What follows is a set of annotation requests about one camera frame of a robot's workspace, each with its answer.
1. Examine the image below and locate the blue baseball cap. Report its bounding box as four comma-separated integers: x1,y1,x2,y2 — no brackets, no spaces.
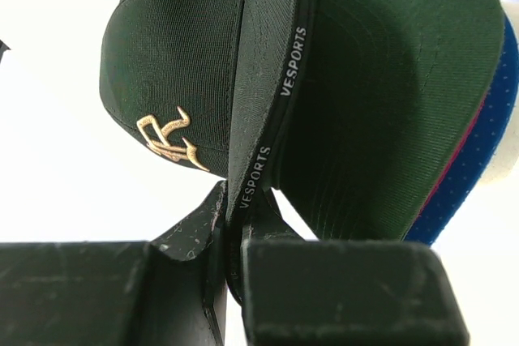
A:
405,16,507,246

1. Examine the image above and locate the cream mannequin head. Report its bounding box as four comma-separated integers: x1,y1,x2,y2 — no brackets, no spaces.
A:
475,0,518,186

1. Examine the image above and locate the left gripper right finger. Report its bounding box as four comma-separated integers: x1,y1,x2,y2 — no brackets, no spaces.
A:
242,193,470,345

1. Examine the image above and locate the black baseball cap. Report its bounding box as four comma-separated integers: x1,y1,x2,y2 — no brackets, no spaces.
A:
99,0,314,301

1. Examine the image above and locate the dark green baseball cap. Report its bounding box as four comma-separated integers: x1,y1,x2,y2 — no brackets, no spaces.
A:
280,0,504,240

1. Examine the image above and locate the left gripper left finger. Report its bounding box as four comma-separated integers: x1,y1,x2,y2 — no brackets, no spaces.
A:
1,181,227,345

